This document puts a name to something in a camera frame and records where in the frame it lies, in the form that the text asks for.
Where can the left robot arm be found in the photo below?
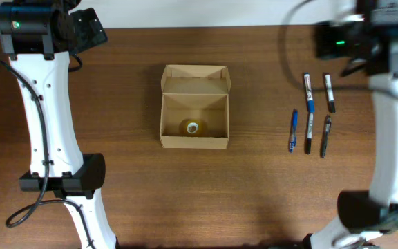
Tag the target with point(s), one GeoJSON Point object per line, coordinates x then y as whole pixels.
{"type": "Point", "coordinates": [40, 39]}

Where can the black ballpoint pen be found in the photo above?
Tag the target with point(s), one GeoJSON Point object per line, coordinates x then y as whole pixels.
{"type": "Point", "coordinates": [326, 132]}

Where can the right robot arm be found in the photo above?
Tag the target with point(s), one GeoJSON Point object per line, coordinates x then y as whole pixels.
{"type": "Point", "coordinates": [364, 215]}

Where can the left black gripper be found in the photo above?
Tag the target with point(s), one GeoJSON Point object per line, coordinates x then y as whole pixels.
{"type": "Point", "coordinates": [93, 30]}

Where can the blue ballpoint pen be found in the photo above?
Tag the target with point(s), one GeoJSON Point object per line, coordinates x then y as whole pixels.
{"type": "Point", "coordinates": [294, 122]}

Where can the white marker with black cap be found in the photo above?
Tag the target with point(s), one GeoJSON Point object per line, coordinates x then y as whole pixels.
{"type": "Point", "coordinates": [330, 95]}

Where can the yellow adhesive tape roll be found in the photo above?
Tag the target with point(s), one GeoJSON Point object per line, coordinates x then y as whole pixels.
{"type": "Point", "coordinates": [193, 127]}

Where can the white marker with blue cap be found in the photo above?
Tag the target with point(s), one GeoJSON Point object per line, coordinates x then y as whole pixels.
{"type": "Point", "coordinates": [308, 90]}

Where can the brown cardboard box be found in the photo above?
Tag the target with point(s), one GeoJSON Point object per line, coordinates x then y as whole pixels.
{"type": "Point", "coordinates": [195, 92]}

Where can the silver marker with black cap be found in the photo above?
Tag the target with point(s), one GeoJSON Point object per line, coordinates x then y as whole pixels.
{"type": "Point", "coordinates": [308, 142]}

